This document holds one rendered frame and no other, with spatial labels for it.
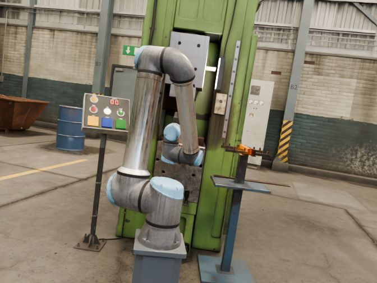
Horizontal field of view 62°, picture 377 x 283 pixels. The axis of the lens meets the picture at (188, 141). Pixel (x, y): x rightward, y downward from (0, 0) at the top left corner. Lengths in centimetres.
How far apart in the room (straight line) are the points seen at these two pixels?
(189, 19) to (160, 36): 27
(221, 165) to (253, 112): 508
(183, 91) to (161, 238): 65
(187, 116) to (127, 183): 43
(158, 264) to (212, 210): 144
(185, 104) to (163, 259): 69
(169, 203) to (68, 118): 564
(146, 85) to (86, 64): 849
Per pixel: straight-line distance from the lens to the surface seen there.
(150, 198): 136
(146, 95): 140
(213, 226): 283
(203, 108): 298
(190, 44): 255
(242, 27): 274
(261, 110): 769
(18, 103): 830
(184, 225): 266
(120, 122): 242
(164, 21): 276
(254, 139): 771
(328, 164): 853
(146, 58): 143
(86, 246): 275
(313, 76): 847
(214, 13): 276
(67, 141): 689
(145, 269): 142
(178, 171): 249
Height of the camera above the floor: 119
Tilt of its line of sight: 6 degrees down
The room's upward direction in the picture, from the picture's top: 8 degrees clockwise
